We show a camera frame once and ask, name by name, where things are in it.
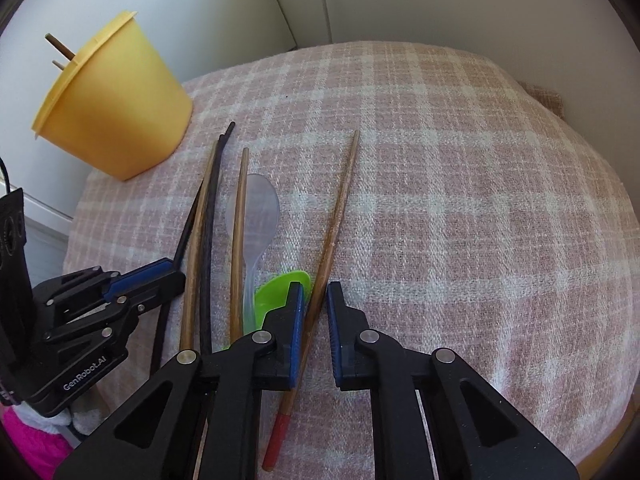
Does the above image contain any person's left hand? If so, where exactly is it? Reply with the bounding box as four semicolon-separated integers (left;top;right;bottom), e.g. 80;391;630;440
15;402;103;443

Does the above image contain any beige woven cloth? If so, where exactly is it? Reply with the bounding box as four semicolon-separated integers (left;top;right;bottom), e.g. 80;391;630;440
520;81;566;118

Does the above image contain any yellow plastic cup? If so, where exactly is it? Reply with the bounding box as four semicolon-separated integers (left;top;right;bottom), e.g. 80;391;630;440
31;10;194;182

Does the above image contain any pink plaid blanket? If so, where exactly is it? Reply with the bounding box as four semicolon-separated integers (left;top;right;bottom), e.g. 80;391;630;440
62;40;638;466

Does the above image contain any pink cloth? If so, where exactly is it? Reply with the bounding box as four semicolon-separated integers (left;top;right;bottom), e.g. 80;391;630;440
0;405;71;480

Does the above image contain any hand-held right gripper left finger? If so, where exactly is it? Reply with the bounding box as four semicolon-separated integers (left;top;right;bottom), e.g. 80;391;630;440
52;281;306;480

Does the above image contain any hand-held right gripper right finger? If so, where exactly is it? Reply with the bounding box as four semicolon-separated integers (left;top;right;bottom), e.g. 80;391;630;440
326;281;581;480

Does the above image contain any green plastic spoon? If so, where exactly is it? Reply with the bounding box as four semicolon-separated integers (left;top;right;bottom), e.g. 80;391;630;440
220;270;315;353

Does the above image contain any brown wooden chopstick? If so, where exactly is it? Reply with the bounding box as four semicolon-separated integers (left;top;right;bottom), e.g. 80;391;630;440
229;147;251;345
179;134;223;352
45;34;76;59

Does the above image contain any red-tipped wooden chopstick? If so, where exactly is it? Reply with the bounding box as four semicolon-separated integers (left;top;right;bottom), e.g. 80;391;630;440
262;129;362;471

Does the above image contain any white cable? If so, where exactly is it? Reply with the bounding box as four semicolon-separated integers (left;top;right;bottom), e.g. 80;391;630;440
305;0;335;43

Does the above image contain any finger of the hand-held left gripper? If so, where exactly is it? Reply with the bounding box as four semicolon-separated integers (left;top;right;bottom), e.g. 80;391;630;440
42;280;186;356
32;257;187;311

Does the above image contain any clear plastic spoon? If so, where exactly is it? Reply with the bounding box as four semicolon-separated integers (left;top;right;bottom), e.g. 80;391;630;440
226;173;281;335

